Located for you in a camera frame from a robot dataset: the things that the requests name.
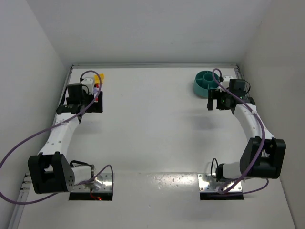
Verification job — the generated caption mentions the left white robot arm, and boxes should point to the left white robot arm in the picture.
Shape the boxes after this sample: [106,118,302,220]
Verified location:
[28,78,102,194]

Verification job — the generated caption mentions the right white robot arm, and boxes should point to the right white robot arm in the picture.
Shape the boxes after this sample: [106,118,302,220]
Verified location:
[207,79,286,182]

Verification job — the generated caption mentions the yellow lego brick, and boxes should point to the yellow lego brick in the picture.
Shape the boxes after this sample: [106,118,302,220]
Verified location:
[94,73,104,84]

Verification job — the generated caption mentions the teal divided round container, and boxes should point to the teal divided round container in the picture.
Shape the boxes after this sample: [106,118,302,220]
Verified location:
[193,71,219,98]

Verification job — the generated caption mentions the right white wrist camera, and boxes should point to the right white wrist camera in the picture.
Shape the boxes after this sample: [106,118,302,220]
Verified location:
[220,75,235,89]

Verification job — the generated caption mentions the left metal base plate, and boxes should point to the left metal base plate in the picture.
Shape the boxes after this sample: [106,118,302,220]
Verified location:
[71,173,112,194]

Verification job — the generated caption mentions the metal base plate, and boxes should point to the metal base plate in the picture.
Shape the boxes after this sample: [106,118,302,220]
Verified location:
[71,173,112,194]
[197,173,234,193]

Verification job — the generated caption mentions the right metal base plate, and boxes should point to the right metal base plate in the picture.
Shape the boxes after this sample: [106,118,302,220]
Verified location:
[197,173,234,193]

